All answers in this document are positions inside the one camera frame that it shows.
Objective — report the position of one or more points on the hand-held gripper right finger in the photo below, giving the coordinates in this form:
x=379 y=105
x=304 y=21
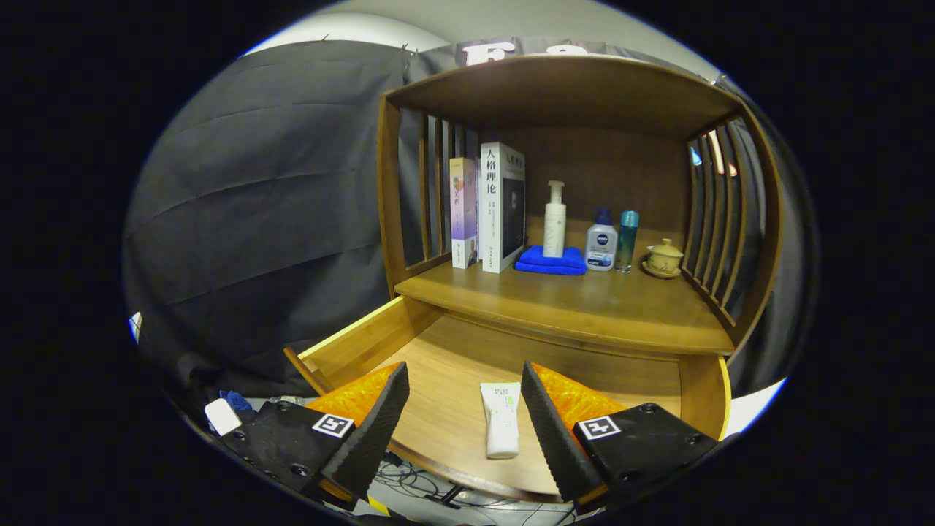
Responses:
x=559 y=438

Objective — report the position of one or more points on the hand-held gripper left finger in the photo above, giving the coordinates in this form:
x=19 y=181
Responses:
x=376 y=431

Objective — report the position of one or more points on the white tube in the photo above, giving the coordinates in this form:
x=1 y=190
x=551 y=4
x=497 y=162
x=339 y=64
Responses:
x=501 y=431

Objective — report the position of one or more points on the wooden drawer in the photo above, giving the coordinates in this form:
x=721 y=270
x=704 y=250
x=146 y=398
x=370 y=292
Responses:
x=453 y=380

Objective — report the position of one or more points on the wooden countertop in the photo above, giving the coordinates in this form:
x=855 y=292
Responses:
x=584 y=299

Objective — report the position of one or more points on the wooden cabinet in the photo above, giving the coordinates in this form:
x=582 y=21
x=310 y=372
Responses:
x=606 y=168

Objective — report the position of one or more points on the crumpled blue cloth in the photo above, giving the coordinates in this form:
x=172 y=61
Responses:
x=237 y=400

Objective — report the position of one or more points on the small white box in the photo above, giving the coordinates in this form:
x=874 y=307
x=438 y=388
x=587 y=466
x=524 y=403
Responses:
x=222 y=418

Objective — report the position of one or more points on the blue folded cloth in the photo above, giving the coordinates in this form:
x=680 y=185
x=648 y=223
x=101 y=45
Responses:
x=540 y=261

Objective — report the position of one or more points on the white bottle blue cap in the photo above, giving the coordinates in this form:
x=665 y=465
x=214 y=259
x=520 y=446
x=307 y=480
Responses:
x=601 y=248

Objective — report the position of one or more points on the white table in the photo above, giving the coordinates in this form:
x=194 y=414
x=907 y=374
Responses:
x=752 y=405

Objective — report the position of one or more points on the ceramic lidded teacup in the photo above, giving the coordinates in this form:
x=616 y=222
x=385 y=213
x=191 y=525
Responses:
x=663 y=258

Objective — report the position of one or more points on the teal bottle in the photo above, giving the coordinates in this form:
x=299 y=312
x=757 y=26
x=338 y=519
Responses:
x=627 y=241

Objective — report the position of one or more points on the white pump bottle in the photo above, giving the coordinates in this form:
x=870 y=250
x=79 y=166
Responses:
x=555 y=226

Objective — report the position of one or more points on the white book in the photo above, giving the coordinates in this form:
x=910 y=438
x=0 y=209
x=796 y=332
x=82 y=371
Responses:
x=497 y=212

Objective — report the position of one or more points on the purple book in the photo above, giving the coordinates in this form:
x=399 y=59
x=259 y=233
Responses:
x=462 y=212

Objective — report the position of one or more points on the black backdrop cloth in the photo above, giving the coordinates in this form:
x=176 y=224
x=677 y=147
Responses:
x=256 y=219

